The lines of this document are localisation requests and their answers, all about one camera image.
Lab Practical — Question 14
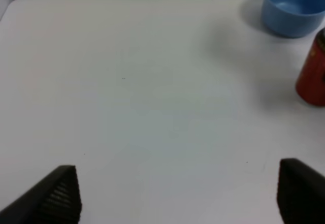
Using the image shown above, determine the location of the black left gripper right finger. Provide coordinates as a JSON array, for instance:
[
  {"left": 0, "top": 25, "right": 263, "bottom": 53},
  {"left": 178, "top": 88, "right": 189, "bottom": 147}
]
[{"left": 277, "top": 158, "right": 324, "bottom": 224}]

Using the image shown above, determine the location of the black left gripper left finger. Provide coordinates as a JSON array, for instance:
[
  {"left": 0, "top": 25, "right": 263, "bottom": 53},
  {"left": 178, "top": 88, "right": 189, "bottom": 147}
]
[{"left": 1, "top": 165, "right": 82, "bottom": 223}]

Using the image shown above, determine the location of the red can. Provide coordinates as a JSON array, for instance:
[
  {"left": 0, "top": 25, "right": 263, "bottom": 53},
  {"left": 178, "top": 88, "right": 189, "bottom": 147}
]
[{"left": 296, "top": 29, "right": 324, "bottom": 107}]

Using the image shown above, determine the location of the blue bowl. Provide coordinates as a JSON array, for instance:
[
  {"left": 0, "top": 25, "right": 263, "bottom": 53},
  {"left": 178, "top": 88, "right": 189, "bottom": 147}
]
[{"left": 261, "top": 0, "right": 324, "bottom": 38}]

